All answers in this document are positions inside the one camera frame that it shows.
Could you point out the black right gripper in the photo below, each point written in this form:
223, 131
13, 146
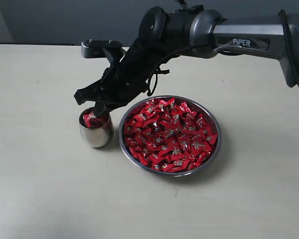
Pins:
124, 81

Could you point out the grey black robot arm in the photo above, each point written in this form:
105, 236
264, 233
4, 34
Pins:
194, 32

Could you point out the stainless steel cup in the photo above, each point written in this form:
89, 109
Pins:
96, 137

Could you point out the steel bowl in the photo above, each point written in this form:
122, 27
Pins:
129, 152

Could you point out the pile of red wrapped candies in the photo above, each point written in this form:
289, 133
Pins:
169, 135

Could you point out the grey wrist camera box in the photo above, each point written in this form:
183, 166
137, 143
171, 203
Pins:
102, 49

